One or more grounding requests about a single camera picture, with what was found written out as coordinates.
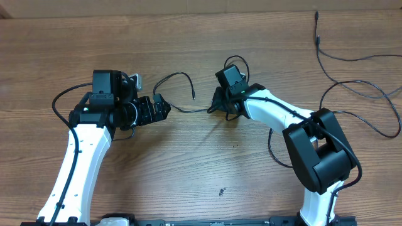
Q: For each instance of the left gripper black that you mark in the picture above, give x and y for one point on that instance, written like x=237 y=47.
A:
x=149 y=116

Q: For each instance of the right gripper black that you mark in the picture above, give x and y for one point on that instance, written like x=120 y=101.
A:
x=220 y=102

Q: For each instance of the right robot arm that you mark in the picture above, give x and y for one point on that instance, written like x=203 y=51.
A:
x=320 y=153

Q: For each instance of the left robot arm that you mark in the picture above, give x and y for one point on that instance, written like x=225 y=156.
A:
x=112 y=104

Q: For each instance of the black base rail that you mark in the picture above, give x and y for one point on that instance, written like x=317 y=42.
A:
x=109 y=220

